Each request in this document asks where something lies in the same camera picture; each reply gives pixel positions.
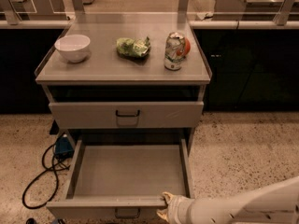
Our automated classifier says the orange fruit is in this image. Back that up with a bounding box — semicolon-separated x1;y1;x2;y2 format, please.
183;37;191;57

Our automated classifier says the grey background counter right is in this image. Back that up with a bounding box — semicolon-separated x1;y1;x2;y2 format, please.
213;0;284;21

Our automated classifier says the blue power box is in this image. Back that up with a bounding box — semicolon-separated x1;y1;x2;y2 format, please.
54;134;74;159

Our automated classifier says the grey background table left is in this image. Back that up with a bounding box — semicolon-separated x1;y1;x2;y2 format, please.
9;0;66;21

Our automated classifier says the grey drawer cabinet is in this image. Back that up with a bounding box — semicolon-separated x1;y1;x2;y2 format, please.
36;13;211;145

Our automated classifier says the grey drawer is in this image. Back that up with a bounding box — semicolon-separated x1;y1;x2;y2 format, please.
50;102;204;129
47;139;194;221

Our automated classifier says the green crumpled chip bag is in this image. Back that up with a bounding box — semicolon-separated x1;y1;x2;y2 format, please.
117;37;151;58

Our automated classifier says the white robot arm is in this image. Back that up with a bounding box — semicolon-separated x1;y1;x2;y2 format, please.
157;176;299;224

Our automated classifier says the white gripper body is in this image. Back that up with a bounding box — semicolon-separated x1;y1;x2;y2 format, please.
167;195;192;224

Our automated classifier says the grey top drawer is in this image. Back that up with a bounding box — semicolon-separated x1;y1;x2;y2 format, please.
50;102;204;129

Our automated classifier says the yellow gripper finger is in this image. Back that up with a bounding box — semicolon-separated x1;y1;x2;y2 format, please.
156;209;169;222
162;191;174;204

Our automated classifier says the white horizontal rail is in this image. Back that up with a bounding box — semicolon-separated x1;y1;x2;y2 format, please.
0;21;299;30

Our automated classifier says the white bowl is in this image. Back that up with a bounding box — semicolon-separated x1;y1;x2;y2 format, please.
54;35;91;63

